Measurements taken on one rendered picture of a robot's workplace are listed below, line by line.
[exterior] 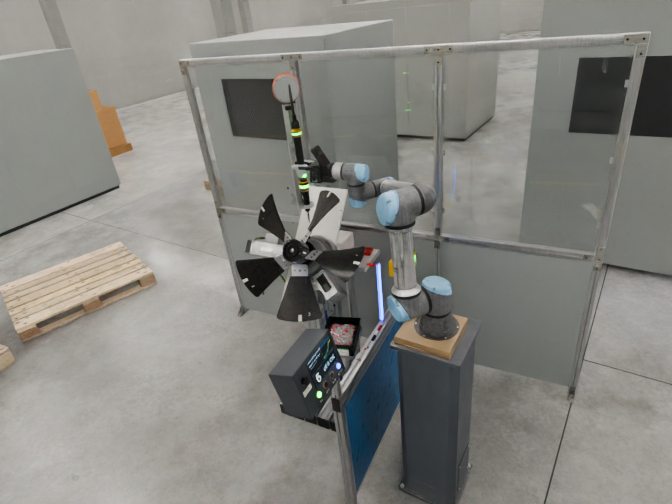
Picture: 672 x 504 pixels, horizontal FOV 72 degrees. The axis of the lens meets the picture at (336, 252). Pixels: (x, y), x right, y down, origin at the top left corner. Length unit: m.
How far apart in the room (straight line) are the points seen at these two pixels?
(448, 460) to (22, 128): 6.54
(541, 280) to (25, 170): 6.48
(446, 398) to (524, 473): 0.92
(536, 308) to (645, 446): 0.91
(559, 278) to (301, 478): 1.81
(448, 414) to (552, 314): 1.08
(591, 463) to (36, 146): 7.02
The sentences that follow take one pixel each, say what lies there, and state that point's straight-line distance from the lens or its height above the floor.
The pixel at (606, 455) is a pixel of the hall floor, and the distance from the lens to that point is 3.08.
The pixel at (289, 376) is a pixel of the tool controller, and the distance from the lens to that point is 1.56.
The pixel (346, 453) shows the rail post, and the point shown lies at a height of 0.52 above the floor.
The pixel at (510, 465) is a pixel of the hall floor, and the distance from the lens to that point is 2.90.
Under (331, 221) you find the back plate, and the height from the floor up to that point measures 1.22.
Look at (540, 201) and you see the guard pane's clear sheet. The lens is 2.64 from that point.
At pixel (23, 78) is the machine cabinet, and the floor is 1.79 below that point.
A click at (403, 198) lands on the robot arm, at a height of 1.67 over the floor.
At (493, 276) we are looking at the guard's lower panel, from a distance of 2.88.
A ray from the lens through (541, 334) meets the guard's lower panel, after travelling 3.06.
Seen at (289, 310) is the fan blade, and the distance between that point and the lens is 2.30.
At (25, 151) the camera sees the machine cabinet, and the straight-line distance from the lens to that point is 7.44.
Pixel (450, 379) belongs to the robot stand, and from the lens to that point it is 2.01.
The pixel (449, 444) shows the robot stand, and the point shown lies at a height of 0.49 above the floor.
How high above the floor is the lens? 2.32
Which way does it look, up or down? 29 degrees down
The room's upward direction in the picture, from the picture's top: 7 degrees counter-clockwise
